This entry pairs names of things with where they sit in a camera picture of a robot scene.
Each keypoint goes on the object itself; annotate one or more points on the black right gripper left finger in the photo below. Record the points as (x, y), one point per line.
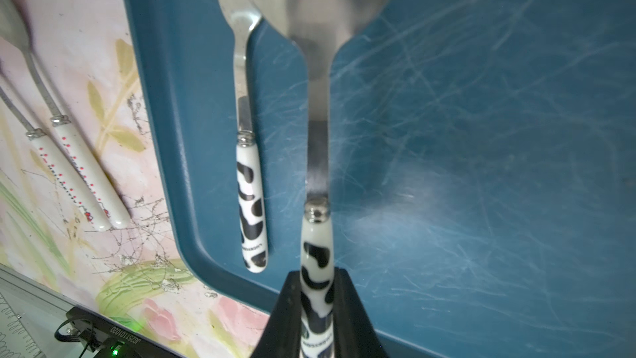
(282, 335)

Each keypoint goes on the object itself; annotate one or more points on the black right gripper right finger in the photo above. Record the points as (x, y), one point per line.
(354, 333)

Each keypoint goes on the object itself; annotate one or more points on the white Hello Kitty fork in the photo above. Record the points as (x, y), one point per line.
(62, 170)

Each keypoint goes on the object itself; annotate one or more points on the cow pattern spoon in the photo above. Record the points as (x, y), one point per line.
(319, 28)

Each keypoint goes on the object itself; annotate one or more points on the cow pattern fork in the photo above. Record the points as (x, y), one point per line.
(243, 18)

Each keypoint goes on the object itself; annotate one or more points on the white Hello Kitty spoon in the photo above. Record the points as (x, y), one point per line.
(14, 31)

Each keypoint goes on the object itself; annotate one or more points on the teal plastic tray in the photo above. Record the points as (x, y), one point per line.
(482, 167)

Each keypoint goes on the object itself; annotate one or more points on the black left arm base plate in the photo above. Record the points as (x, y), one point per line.
(106, 338)

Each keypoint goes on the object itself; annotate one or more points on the aluminium mounting rail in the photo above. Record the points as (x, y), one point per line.
(40, 310)

